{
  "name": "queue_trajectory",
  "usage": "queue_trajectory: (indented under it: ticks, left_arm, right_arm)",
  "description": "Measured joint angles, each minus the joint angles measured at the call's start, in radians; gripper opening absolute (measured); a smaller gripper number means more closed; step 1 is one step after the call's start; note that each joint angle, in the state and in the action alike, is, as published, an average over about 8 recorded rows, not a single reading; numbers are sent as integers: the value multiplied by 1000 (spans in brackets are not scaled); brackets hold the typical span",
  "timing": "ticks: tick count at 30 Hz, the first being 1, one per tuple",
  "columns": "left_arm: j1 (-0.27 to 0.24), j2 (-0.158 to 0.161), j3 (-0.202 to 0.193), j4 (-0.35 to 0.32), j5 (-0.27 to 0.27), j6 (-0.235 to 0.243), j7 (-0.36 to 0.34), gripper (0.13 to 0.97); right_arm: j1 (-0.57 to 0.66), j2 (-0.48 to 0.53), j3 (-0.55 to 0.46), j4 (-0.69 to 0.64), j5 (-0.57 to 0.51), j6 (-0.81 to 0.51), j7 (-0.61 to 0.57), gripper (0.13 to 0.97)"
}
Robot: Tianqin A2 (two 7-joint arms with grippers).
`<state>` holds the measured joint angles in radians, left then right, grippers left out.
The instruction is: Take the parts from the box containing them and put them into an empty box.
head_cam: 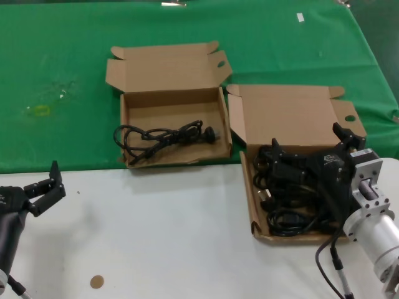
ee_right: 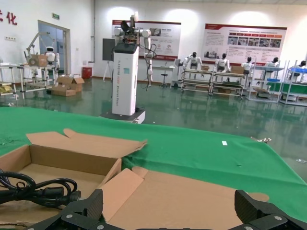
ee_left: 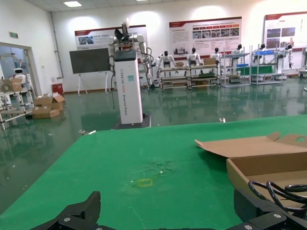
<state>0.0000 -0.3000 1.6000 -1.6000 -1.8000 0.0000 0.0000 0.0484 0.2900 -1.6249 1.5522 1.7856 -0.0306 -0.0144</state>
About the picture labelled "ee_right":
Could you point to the small round-head white robot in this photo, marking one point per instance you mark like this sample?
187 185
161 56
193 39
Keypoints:
50 56

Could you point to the grey framed doorway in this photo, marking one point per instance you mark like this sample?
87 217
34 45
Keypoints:
67 48

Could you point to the red header wall poster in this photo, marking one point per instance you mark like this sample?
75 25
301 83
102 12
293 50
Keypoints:
168 36

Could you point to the red bin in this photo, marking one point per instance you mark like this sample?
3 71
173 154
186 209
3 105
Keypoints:
87 72

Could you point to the white pedestal robot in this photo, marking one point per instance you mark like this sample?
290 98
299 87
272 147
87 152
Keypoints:
124 83

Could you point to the wide photo wall poster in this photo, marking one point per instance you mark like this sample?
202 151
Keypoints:
216 40

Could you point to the black stool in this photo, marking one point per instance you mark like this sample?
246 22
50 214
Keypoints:
164 75

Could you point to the closed flat cardboard box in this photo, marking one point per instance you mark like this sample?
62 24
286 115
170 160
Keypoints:
62 91

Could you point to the white pipe rack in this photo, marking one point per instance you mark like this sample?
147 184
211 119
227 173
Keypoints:
7 67
36 67

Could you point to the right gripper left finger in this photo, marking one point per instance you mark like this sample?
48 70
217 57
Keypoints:
79 215

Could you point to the large cardboard box on bench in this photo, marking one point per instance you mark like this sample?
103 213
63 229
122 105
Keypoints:
237 70

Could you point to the small cardboard box on bench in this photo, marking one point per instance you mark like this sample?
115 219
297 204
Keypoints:
205 67

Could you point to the white desk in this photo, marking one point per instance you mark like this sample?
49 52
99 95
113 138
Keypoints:
165 67

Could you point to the cardboard reel box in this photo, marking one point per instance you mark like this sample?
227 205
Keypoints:
39 61

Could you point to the white shelf rack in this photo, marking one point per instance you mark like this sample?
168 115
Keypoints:
273 87
295 89

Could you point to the green table cloth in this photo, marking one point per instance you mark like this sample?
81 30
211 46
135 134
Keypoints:
192 148

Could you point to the dark display screen on stand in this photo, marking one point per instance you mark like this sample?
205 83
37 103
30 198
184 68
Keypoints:
108 49

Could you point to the green exit sign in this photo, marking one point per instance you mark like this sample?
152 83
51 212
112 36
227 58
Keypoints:
55 16

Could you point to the pipe frame workbench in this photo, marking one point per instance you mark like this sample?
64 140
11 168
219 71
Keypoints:
196 71
227 74

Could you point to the open brown cardboard box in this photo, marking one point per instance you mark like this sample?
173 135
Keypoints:
72 160
180 203

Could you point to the white humanoid robot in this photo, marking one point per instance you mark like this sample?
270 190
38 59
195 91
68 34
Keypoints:
301 65
248 65
272 64
223 62
194 60

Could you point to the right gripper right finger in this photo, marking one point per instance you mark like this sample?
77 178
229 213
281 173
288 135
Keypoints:
263 215

